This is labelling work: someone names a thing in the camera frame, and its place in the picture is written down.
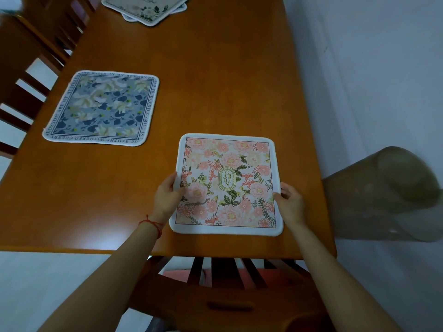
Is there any person's left hand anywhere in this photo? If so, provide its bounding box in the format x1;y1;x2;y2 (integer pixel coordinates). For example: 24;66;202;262
149;172;186;225

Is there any person's right hand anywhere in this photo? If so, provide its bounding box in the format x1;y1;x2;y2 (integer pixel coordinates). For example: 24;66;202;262
273;182;306;228

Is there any pink floral cloth mat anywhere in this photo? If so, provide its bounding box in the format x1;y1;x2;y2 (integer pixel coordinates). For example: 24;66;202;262
169;133;284;236

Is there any person's right forearm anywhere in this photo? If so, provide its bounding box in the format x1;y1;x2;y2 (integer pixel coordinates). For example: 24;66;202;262
287;223;404;332

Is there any person's left forearm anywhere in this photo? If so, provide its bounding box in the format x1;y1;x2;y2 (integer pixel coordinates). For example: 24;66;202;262
37;220;165;332

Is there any rolled clear plastic sheet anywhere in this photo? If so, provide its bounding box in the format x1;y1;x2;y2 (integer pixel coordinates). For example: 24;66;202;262
322;146;443;243

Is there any wooden slatted chair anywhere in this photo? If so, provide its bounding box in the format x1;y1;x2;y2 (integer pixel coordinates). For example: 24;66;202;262
21;0;104;59
129;256;333;332
0;15;70;159

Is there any blue floral cloth mat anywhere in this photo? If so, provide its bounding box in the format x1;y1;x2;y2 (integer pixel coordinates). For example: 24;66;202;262
42;70;160;147

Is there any white floral cloth mat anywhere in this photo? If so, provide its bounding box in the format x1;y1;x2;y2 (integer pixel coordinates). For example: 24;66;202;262
101;0;190;27

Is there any red string bracelet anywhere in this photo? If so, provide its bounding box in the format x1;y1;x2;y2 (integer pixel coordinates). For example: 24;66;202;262
139;215;165;239

